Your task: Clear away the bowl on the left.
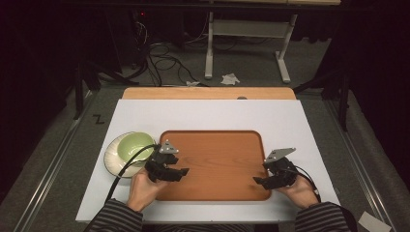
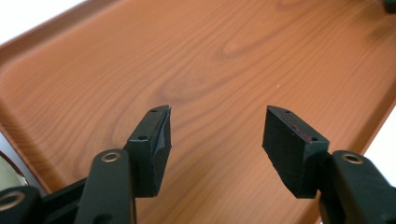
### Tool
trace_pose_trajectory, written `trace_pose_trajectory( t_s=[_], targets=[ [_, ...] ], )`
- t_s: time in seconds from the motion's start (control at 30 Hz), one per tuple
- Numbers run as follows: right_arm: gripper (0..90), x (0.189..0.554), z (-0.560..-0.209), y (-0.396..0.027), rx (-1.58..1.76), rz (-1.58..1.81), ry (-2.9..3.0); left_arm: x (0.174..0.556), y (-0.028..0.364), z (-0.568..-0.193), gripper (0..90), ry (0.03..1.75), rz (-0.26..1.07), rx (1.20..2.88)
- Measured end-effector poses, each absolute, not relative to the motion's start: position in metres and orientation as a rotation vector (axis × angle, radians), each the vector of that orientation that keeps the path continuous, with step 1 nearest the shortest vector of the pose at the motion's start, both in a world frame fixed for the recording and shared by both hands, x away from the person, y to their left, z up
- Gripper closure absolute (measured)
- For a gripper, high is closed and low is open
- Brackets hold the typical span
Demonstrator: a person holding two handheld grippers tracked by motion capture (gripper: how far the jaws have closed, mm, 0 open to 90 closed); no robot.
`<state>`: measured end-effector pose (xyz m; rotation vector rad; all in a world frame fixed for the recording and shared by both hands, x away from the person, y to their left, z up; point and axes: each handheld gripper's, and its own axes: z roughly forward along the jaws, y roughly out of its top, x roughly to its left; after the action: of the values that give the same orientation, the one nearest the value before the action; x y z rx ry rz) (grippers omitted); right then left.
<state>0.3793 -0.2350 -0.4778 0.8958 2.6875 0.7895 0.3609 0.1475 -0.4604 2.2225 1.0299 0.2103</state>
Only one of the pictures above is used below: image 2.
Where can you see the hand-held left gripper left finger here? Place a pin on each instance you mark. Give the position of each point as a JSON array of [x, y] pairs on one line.
[[146, 155]]

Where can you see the round bowl with dark rim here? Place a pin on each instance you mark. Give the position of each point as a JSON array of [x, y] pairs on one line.
[[7, 174]]

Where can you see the wood-grain brown tray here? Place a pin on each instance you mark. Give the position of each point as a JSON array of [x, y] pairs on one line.
[[218, 62]]

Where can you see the dark object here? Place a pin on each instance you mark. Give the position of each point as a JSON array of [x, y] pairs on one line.
[[390, 5]]

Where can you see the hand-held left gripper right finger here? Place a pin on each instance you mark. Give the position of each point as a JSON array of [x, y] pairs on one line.
[[292, 155]]

